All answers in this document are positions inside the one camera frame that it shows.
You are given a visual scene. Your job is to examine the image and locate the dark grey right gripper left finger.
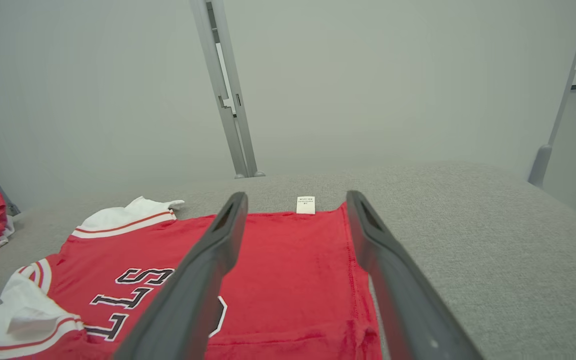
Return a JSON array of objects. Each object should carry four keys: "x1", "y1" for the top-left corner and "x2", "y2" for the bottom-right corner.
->
[{"x1": 112, "y1": 191, "x2": 249, "y2": 360}]

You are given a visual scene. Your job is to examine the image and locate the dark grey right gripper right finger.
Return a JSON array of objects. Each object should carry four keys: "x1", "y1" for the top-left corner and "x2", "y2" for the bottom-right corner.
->
[{"x1": 346, "y1": 190, "x2": 484, "y2": 360}]

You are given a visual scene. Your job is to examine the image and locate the red Bulls basketball jersey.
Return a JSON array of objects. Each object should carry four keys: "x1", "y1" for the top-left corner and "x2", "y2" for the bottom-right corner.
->
[{"x1": 0, "y1": 196, "x2": 384, "y2": 360}]

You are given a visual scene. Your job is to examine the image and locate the grey metal partition post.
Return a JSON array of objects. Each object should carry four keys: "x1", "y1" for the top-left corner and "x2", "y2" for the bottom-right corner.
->
[
  {"x1": 189, "y1": 0, "x2": 267, "y2": 179},
  {"x1": 527, "y1": 0, "x2": 576, "y2": 189}
]

